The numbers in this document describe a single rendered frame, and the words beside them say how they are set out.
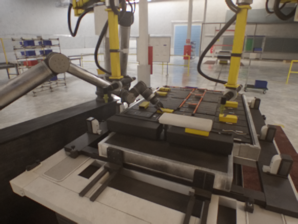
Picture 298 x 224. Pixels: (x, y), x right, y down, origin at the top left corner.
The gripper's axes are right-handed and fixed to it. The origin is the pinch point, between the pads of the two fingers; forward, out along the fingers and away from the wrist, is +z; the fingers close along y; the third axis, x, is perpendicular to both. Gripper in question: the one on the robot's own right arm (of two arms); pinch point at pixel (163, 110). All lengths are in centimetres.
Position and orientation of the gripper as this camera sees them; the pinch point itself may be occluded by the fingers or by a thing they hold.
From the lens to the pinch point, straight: 184.7
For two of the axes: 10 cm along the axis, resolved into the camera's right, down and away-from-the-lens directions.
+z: 7.0, 7.1, -0.5
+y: -4.0, 3.3, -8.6
